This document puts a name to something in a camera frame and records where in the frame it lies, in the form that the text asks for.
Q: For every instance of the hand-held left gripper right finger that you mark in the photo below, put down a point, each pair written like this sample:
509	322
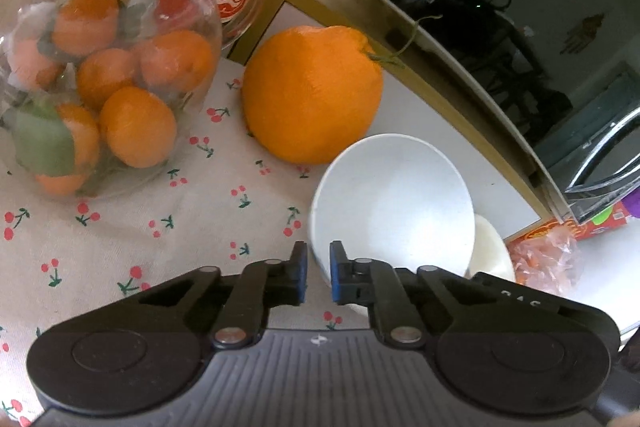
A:
339	277

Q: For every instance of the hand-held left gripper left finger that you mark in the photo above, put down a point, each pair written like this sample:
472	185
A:
300	274

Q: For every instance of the cream ceramic bowl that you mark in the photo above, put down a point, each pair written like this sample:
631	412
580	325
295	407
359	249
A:
492	252

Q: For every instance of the white ceramic bowl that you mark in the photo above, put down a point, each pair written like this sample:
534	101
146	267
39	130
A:
390	207

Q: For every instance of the plastic bag of oranges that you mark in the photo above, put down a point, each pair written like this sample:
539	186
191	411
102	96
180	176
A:
545	259

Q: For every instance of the red cardboard box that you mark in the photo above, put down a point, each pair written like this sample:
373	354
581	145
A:
550	227

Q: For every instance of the purple toy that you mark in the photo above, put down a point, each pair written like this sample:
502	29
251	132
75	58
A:
634	208

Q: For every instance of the cherry print tablecloth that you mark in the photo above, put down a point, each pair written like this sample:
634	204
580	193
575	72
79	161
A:
150	247

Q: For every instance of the large orange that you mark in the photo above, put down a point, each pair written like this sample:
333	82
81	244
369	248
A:
310	97

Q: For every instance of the wooden microwave stand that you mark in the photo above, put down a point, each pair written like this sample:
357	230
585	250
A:
425	107

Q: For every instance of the bunch of small tangerines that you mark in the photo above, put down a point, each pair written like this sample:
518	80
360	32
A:
137	127

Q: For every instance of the black microwave oven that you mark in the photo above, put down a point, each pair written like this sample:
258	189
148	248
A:
500	32

